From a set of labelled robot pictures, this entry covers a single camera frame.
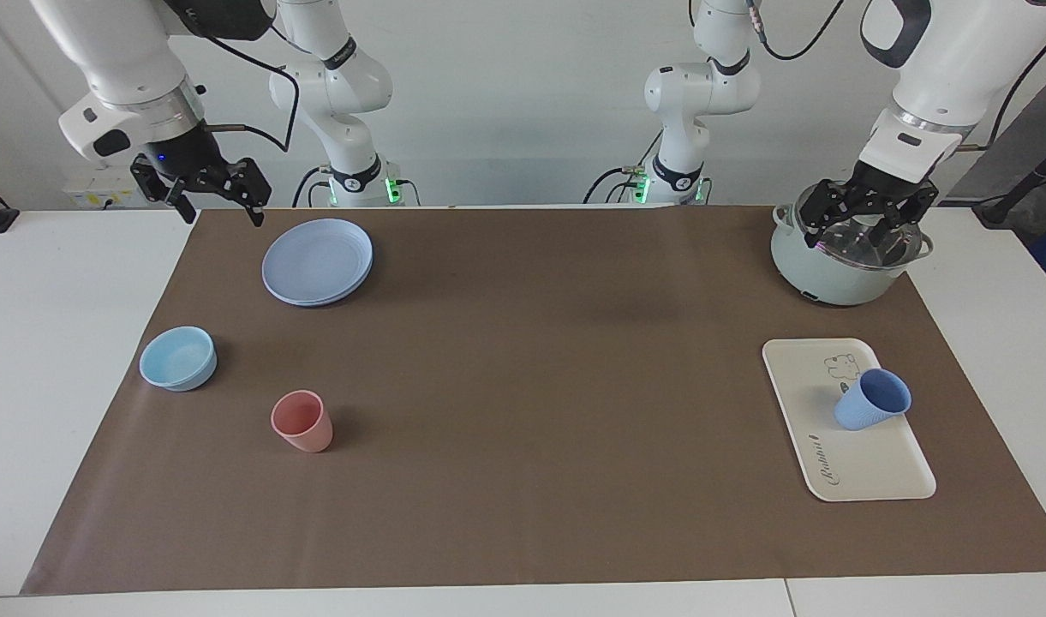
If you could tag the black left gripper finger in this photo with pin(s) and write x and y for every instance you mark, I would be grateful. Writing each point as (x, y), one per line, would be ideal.
(827, 206)
(912, 214)

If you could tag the light blue bowl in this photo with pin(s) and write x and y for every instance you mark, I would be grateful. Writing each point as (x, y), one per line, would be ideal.
(178, 360)

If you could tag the brown paper table mat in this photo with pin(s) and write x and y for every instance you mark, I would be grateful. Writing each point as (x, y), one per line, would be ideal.
(522, 411)

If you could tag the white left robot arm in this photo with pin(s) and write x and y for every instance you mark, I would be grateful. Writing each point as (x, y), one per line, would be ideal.
(959, 60)

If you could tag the pink cup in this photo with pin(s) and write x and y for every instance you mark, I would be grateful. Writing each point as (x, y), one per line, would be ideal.
(304, 428)

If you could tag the white wall power strip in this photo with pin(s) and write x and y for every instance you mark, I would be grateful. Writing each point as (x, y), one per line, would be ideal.
(103, 195)

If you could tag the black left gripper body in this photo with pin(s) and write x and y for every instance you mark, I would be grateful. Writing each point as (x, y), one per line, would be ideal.
(884, 188)

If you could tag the black stand pole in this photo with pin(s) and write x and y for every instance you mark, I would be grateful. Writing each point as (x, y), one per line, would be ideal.
(1015, 193)

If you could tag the cream rabbit print tray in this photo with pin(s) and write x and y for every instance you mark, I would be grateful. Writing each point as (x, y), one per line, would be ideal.
(865, 463)

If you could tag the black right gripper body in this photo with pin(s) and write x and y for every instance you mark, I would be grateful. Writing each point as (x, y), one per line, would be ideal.
(188, 154)

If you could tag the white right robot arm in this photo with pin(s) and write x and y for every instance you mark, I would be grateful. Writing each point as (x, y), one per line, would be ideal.
(120, 60)

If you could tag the blue ribbed cup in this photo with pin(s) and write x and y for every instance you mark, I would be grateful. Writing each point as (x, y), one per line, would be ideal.
(869, 407)

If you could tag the pale blue plate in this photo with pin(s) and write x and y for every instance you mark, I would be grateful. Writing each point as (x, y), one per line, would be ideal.
(317, 261)

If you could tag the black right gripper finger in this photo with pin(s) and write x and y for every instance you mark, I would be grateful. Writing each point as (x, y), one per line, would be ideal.
(163, 182)
(253, 184)

